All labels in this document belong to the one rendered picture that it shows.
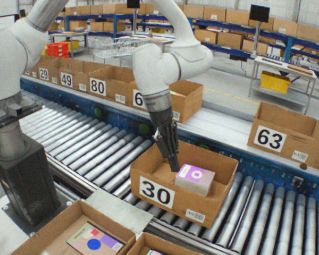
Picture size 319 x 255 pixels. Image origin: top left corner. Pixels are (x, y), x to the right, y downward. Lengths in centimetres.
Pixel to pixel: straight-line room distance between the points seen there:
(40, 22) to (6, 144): 44
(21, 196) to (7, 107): 33
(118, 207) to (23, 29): 80
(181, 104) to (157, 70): 64
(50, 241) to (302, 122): 146
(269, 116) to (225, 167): 53
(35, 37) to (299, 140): 125
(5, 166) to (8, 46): 38
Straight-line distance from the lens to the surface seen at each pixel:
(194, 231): 95
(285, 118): 148
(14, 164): 81
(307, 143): 122
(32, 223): 99
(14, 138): 81
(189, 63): 74
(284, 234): 108
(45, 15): 86
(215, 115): 153
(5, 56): 71
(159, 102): 70
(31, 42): 86
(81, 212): 99
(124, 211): 100
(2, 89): 72
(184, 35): 75
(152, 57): 68
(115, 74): 191
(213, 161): 111
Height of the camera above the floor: 152
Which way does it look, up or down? 30 degrees down
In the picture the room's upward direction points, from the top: 3 degrees clockwise
